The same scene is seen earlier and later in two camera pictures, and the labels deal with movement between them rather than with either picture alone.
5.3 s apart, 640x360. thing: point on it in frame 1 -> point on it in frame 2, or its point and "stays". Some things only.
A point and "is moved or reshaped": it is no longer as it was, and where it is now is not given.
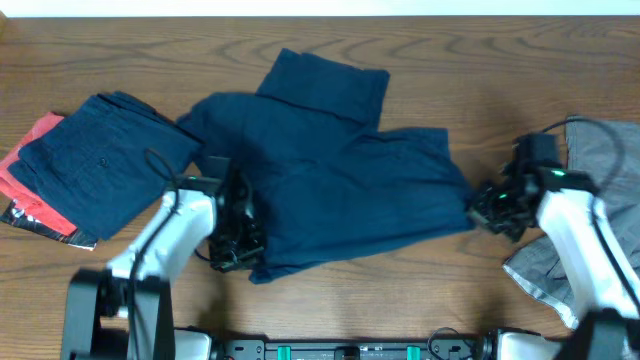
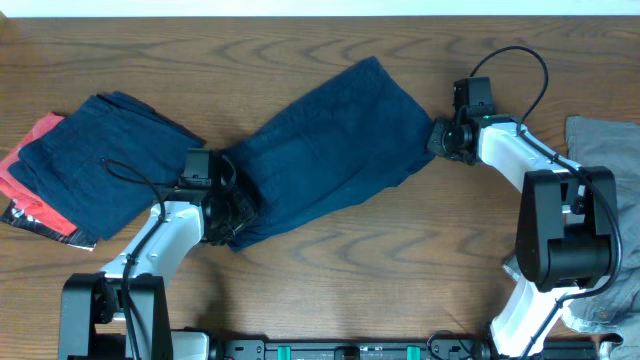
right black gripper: [482, 212] -> [435, 142]
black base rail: [261, 350] stays
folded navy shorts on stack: [109, 161] stays
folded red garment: [18, 190] stays
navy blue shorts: [328, 178] is moved or reshaped
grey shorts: [607, 153] stays
